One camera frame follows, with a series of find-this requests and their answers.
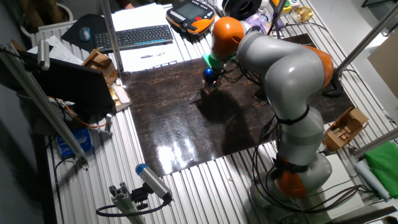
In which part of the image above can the white round bin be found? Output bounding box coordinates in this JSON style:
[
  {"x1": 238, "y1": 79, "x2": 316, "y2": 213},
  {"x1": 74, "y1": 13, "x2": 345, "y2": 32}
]
[{"x1": 19, "y1": 2, "x2": 75, "y2": 39}]

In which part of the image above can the orange black teach pendant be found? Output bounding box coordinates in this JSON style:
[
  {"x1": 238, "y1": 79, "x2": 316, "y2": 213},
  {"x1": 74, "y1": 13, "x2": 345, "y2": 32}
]
[{"x1": 165, "y1": 0, "x2": 216, "y2": 35}]

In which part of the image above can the black computer keyboard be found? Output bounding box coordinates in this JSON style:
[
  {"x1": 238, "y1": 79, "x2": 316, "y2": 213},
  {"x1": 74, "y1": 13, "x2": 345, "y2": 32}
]
[{"x1": 93, "y1": 24, "x2": 174, "y2": 53}]

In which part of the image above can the green cloth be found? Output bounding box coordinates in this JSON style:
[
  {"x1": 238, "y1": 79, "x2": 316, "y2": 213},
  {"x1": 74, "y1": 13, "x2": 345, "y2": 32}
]
[{"x1": 363, "y1": 141, "x2": 398, "y2": 199}]

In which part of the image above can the yellow green button box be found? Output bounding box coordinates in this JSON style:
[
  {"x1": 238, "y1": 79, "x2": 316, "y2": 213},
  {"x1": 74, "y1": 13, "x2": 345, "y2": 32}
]
[{"x1": 269, "y1": 0, "x2": 292, "y2": 14}]

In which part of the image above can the silver camera blue tip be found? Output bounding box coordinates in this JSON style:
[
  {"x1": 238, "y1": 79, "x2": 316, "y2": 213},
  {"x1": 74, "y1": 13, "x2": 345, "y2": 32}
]
[{"x1": 135, "y1": 163, "x2": 174, "y2": 202}]

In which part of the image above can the large white paper sheet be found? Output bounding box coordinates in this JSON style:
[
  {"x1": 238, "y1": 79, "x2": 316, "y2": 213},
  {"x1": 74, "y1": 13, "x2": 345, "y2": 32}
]
[{"x1": 110, "y1": 2, "x2": 185, "y2": 73}]

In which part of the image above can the white flat board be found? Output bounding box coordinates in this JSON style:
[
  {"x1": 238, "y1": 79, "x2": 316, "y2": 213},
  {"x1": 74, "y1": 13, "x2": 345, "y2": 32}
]
[{"x1": 320, "y1": 154, "x2": 365, "y2": 219}]

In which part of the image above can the green gripper mount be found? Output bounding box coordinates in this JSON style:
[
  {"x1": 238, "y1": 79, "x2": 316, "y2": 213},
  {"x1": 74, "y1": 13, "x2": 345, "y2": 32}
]
[{"x1": 201, "y1": 53, "x2": 223, "y2": 70}]

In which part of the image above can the gold foil box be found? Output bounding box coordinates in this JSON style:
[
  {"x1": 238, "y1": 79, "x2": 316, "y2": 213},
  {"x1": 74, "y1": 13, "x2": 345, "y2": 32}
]
[{"x1": 108, "y1": 85, "x2": 132, "y2": 113}]

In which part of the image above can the silver bar camera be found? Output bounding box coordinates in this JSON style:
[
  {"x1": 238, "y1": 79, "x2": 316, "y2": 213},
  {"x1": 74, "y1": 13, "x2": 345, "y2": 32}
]
[{"x1": 37, "y1": 39, "x2": 51, "y2": 72}]

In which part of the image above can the pale blue rolled sheet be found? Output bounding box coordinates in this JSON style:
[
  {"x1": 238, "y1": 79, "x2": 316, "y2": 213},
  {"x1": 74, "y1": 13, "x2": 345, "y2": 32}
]
[{"x1": 354, "y1": 159, "x2": 391, "y2": 203}]

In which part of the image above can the dark marble pattern mat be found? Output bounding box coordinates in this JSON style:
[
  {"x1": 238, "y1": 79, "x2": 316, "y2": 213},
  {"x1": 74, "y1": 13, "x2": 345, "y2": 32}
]
[{"x1": 120, "y1": 33, "x2": 356, "y2": 177}]

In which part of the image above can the horizontal aluminium rail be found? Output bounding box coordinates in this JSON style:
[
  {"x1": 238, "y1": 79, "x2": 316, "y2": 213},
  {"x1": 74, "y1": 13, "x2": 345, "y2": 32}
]
[{"x1": 352, "y1": 127, "x2": 398, "y2": 158}]

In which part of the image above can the black mouse pad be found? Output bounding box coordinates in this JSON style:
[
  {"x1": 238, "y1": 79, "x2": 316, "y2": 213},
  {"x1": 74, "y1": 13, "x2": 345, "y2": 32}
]
[{"x1": 61, "y1": 14, "x2": 108, "y2": 52}]

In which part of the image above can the open cardboard box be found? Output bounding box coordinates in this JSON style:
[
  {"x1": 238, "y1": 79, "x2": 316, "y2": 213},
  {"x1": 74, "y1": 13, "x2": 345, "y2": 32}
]
[{"x1": 323, "y1": 106, "x2": 370, "y2": 152}]

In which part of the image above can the short aluminium profile stub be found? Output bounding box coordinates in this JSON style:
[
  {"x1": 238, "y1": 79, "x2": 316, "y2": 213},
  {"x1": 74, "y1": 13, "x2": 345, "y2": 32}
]
[{"x1": 108, "y1": 182, "x2": 146, "y2": 224}]

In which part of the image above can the flat brown cardboard sheet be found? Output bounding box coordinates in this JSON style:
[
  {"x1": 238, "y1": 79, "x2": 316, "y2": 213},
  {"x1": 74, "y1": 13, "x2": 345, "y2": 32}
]
[{"x1": 367, "y1": 30, "x2": 398, "y2": 101}]

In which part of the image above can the purple plastic bag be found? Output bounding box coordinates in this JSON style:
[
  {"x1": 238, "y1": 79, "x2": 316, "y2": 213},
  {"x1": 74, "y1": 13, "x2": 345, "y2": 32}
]
[{"x1": 244, "y1": 12, "x2": 285, "y2": 35}]

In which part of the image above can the long aluminium profile beam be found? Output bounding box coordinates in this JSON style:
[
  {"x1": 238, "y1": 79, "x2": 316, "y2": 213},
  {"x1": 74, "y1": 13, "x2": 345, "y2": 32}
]
[{"x1": 0, "y1": 43, "x2": 90, "y2": 169}]

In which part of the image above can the black camera cable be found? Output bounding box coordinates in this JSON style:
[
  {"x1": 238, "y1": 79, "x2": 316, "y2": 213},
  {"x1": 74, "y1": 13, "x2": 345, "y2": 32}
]
[{"x1": 95, "y1": 198, "x2": 172, "y2": 218}]

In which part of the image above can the black flat monitor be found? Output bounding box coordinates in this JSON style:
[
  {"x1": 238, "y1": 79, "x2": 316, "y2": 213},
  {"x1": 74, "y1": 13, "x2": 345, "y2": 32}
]
[{"x1": 18, "y1": 51, "x2": 116, "y2": 114}]

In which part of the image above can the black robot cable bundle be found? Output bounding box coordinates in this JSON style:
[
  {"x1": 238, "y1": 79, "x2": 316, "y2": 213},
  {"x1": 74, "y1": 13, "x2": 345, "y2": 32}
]
[{"x1": 251, "y1": 114, "x2": 376, "y2": 215}]

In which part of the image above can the silver stand post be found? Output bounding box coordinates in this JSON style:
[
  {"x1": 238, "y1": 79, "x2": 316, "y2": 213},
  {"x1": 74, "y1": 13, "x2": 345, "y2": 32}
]
[{"x1": 335, "y1": 2, "x2": 398, "y2": 76}]

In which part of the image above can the grey blue computer mouse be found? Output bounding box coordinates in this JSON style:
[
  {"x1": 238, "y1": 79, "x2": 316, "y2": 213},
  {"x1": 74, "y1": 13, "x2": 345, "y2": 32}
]
[{"x1": 78, "y1": 26, "x2": 91, "y2": 42}]

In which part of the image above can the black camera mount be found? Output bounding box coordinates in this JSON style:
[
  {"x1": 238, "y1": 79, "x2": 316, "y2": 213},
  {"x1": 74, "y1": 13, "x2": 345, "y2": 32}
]
[{"x1": 130, "y1": 182, "x2": 154, "y2": 211}]

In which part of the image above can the golden translucent object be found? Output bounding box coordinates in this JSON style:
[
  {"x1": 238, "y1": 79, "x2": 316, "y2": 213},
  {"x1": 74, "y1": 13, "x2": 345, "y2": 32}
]
[{"x1": 290, "y1": 6, "x2": 315, "y2": 24}]

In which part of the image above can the thin black upright pole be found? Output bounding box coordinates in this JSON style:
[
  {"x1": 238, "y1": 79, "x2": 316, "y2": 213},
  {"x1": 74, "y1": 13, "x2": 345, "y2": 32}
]
[{"x1": 267, "y1": 0, "x2": 287, "y2": 35}]

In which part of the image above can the brown box with flaps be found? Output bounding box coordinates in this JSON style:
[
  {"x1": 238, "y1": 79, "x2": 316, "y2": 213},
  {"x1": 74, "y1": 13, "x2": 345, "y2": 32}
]
[{"x1": 81, "y1": 49, "x2": 118, "y2": 88}]

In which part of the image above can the orange cable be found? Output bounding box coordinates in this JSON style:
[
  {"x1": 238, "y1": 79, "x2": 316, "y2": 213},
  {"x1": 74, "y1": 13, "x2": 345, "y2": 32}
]
[{"x1": 48, "y1": 96, "x2": 108, "y2": 129}]

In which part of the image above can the stack of white papers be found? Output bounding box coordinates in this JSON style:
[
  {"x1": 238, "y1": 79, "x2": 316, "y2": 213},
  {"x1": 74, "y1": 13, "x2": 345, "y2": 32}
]
[{"x1": 27, "y1": 35, "x2": 84, "y2": 65}]

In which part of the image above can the blue tissue pack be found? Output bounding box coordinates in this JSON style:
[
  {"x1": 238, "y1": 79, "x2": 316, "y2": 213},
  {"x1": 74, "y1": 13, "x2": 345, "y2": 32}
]
[{"x1": 57, "y1": 128, "x2": 93, "y2": 158}]

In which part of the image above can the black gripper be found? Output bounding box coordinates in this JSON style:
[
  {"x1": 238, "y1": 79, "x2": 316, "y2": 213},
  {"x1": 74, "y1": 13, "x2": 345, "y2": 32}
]
[{"x1": 201, "y1": 66, "x2": 223, "y2": 95}]

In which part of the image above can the black filament spool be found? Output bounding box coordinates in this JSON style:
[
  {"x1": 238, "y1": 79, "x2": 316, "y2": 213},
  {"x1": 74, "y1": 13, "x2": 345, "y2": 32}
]
[{"x1": 221, "y1": 0, "x2": 263, "y2": 21}]

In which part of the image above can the black stand base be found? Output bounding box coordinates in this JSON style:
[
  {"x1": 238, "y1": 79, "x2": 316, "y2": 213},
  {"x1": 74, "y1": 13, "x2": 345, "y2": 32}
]
[{"x1": 322, "y1": 70, "x2": 346, "y2": 98}]

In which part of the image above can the upright aluminium post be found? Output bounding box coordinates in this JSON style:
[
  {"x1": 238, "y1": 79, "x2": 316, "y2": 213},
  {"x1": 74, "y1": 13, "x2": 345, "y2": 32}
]
[{"x1": 99, "y1": 0, "x2": 124, "y2": 73}]

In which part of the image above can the small silver bracket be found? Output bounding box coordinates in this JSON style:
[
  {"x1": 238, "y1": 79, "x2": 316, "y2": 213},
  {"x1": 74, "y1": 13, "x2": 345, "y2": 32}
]
[{"x1": 104, "y1": 113, "x2": 114, "y2": 135}]

